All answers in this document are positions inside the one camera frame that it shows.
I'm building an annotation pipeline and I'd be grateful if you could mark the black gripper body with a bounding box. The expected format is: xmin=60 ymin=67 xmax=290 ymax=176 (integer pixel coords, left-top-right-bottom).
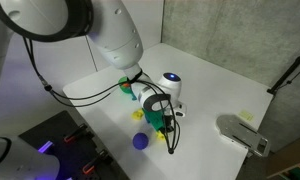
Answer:
xmin=161 ymin=111 xmax=178 ymax=134

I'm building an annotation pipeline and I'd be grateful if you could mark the yellow star shaped toy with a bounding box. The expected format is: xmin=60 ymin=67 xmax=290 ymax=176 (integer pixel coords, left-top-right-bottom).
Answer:
xmin=155 ymin=129 xmax=167 ymax=141

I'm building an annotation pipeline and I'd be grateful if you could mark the green plastic bowl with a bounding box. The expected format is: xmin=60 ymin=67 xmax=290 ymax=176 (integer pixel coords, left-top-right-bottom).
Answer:
xmin=118 ymin=76 xmax=135 ymax=96

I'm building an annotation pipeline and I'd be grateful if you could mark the wooden toy storage shelf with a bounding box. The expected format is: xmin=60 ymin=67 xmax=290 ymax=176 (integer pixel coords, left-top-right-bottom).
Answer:
xmin=266 ymin=133 xmax=300 ymax=180

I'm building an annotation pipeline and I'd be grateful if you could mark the purple spiky ball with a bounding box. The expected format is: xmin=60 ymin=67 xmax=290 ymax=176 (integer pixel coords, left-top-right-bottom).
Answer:
xmin=132 ymin=132 xmax=150 ymax=151

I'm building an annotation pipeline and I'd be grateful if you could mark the grey metal mounting plate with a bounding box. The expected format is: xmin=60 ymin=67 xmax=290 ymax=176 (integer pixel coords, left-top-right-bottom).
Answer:
xmin=215 ymin=114 xmax=272 ymax=158

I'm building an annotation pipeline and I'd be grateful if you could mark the yellow sticky note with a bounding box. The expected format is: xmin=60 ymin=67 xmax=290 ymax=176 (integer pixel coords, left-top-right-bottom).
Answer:
xmin=238 ymin=109 xmax=255 ymax=122

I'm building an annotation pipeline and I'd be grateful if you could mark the black orange clamp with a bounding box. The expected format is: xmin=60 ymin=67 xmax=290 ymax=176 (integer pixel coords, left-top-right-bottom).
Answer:
xmin=82 ymin=150 xmax=109 ymax=175
xmin=63 ymin=123 xmax=89 ymax=144

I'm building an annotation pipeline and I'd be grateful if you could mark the black perforated base board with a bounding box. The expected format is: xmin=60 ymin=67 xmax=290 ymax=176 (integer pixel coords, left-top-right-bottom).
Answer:
xmin=18 ymin=110 xmax=131 ymax=180

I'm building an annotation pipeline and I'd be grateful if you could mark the purple glowing light strip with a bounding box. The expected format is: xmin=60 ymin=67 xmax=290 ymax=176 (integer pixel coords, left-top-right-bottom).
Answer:
xmin=37 ymin=140 xmax=54 ymax=154

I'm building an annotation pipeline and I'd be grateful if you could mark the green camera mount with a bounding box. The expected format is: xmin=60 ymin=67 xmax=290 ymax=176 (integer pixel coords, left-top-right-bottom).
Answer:
xmin=143 ymin=108 xmax=168 ymax=132

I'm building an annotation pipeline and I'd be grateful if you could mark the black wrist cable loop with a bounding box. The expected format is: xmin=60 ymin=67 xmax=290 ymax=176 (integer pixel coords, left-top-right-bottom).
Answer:
xmin=136 ymin=78 xmax=182 ymax=155

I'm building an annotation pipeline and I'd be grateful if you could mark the black camera stand pole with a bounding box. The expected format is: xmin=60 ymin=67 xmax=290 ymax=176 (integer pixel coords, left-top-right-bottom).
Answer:
xmin=267 ymin=44 xmax=300 ymax=96

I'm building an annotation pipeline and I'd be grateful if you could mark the long black robot cable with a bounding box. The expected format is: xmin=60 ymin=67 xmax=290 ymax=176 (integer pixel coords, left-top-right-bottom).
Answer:
xmin=22 ymin=36 xmax=148 ymax=108

